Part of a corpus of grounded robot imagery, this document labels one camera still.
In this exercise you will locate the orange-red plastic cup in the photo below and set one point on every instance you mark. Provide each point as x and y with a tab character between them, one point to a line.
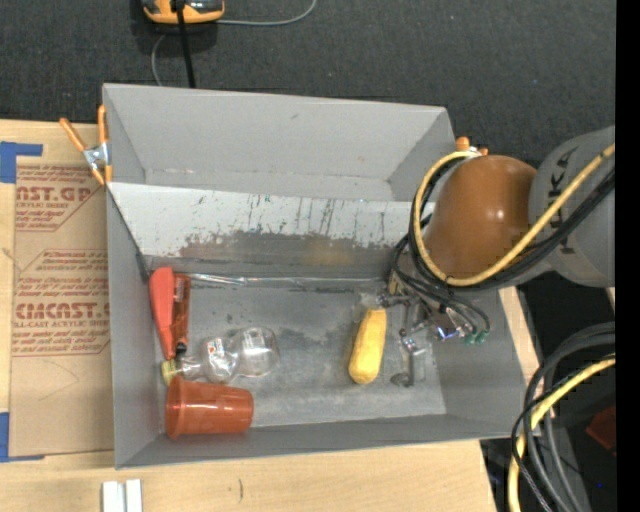
207	407

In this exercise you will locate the red plastic hand tool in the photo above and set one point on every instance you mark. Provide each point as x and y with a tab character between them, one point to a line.
162	310

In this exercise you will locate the grey metal bin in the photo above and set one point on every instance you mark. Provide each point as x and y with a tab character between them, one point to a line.
310	240

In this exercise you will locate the yellow toy corn cob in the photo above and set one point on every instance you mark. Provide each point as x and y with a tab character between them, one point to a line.
367	345

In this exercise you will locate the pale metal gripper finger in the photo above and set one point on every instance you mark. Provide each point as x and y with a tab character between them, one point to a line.
374	300
411	362

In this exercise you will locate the clear plastic bottle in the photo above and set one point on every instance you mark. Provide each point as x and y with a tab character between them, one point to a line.
235	357

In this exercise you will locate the brown cardboard board, red print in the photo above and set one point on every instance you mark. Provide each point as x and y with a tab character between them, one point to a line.
60	280

